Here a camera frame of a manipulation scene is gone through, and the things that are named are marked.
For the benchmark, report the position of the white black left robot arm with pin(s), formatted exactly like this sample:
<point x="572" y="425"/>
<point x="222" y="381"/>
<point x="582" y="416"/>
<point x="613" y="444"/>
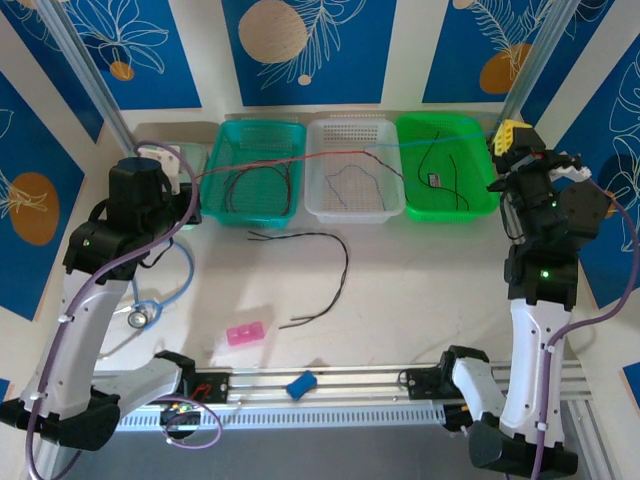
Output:
<point x="75" y="340"/>

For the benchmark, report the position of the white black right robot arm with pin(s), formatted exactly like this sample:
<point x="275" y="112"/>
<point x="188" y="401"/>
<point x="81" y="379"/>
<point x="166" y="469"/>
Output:
<point x="530" y="360"/>

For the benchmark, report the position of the green plastic basket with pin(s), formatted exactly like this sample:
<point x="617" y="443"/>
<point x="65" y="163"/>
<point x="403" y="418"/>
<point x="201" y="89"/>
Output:
<point x="480" y="150"/>

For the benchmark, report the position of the small printed label sticker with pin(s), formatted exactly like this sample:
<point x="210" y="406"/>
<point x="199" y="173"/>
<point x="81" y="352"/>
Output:
<point x="434" y="181"/>

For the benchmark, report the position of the teal plastic basket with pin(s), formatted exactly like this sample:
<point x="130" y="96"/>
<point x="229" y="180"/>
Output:
<point x="260" y="145"/>

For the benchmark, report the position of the blue panel orange circle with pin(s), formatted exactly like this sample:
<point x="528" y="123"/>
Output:
<point x="30" y="160"/>
<point x="450" y="60"/>

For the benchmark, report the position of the blue panel white leaf outline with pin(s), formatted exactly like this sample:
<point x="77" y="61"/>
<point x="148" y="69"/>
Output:
<point x="620" y="125"/>

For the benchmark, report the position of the blue stethoscope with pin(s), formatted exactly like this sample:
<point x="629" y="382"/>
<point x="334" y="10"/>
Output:
<point x="136" y="319"/>

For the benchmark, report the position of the blue panel white flower outline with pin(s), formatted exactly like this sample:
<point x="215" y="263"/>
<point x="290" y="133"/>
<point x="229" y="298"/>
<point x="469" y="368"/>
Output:
<point x="150" y="75"/>

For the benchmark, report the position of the pink pill box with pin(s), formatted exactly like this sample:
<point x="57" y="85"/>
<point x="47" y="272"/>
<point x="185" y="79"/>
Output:
<point x="245" y="334"/>

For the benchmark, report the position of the white plastic basket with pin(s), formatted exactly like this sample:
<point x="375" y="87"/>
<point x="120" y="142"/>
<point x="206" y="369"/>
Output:
<point x="350" y="195"/>

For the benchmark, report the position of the blue floral poster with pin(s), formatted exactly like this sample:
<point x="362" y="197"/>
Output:
<point x="350" y="60"/>

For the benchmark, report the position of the blue sponge block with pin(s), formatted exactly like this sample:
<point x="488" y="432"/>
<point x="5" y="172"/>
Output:
<point x="301" y="384"/>

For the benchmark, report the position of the aluminium frame post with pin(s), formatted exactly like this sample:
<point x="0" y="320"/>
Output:
<point x="530" y="75"/>
<point x="85" y="75"/>

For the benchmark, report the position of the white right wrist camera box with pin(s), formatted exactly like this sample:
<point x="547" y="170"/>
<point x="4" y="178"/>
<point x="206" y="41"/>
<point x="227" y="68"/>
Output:
<point x="572" y="170"/>

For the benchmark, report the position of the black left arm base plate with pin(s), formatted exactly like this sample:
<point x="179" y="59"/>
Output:
<point x="215" y="387"/>

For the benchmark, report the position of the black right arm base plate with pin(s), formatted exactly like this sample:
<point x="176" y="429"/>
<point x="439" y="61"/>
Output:
<point x="420" y="385"/>

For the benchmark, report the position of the aluminium frame rail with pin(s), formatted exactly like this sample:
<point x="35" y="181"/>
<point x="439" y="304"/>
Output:
<point x="350" y="382"/>

